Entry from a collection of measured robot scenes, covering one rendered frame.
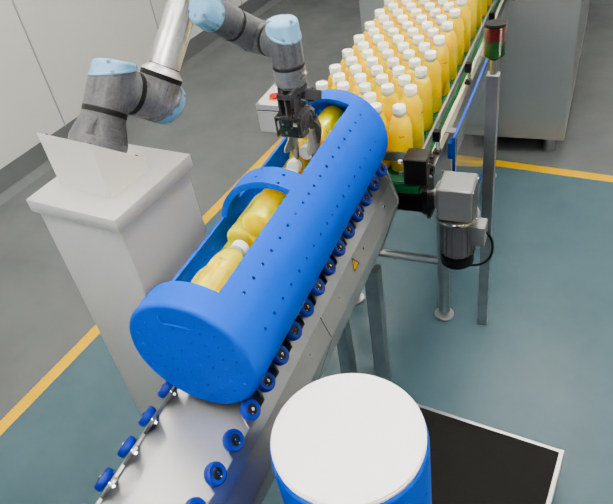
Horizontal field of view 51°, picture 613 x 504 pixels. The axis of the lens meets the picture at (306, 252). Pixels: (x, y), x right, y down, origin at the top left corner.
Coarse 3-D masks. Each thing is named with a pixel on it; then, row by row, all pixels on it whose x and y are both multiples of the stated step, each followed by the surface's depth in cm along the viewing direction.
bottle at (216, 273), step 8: (232, 248) 134; (240, 248) 135; (216, 256) 131; (224, 256) 131; (232, 256) 131; (240, 256) 133; (208, 264) 130; (216, 264) 129; (224, 264) 129; (232, 264) 130; (208, 272) 127; (216, 272) 128; (224, 272) 128; (232, 272) 130; (200, 280) 126; (208, 280) 126; (216, 280) 126; (224, 280) 127; (216, 288) 125
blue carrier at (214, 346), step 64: (384, 128) 176; (256, 192) 170; (320, 192) 146; (192, 256) 146; (256, 256) 127; (320, 256) 143; (192, 320) 116; (256, 320) 121; (192, 384) 131; (256, 384) 123
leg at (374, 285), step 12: (372, 276) 207; (372, 288) 211; (372, 300) 215; (372, 312) 218; (384, 312) 221; (372, 324) 222; (384, 324) 224; (372, 336) 226; (384, 336) 226; (372, 348) 231; (384, 348) 229; (384, 360) 232; (384, 372) 237
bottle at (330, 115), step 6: (324, 108) 177; (330, 108) 175; (336, 108) 175; (324, 114) 172; (330, 114) 172; (336, 114) 174; (342, 114) 175; (324, 120) 170; (330, 120) 171; (336, 120) 172; (324, 126) 168; (330, 126) 169; (324, 132) 166; (306, 138) 165; (324, 138) 166
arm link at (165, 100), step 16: (176, 0) 168; (176, 16) 169; (160, 32) 170; (176, 32) 170; (160, 48) 170; (176, 48) 171; (144, 64) 172; (160, 64) 171; (176, 64) 173; (160, 80) 170; (176, 80) 173; (160, 96) 171; (176, 96) 175; (144, 112) 171; (160, 112) 174; (176, 112) 177
